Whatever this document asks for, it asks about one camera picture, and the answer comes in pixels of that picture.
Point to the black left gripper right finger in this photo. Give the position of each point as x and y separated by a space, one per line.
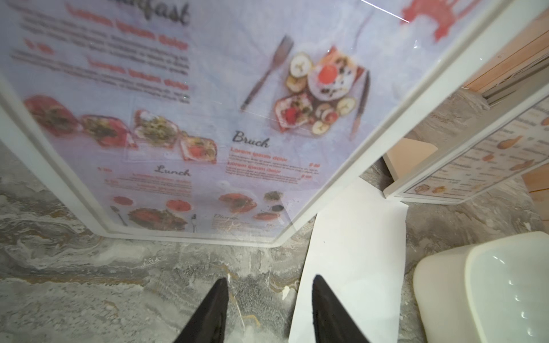
331 322

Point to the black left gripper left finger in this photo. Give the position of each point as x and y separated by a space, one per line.
208 323

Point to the white menu holder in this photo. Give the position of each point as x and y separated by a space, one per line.
214 120
508 141

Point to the special menu sheet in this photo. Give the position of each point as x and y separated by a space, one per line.
214 111

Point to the white plastic tray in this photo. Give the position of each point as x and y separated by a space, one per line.
491 292

